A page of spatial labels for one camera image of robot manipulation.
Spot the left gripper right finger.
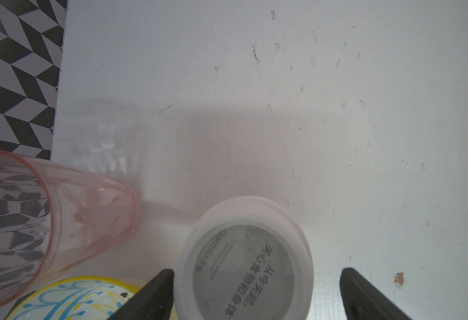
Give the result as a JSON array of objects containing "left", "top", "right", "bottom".
[{"left": 339, "top": 267, "right": 411, "bottom": 320}]

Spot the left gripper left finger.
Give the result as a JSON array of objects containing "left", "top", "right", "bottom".
[{"left": 108, "top": 269, "right": 175, "bottom": 320}]

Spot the yogurt cup edge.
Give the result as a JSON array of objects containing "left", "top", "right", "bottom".
[{"left": 173, "top": 196, "right": 314, "bottom": 319}]

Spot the patterned round plate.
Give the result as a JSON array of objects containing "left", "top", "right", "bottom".
[{"left": 6, "top": 276, "right": 147, "bottom": 320}]

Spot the clear pink glass cup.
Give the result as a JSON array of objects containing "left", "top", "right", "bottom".
[{"left": 0, "top": 151, "right": 141, "bottom": 306}]

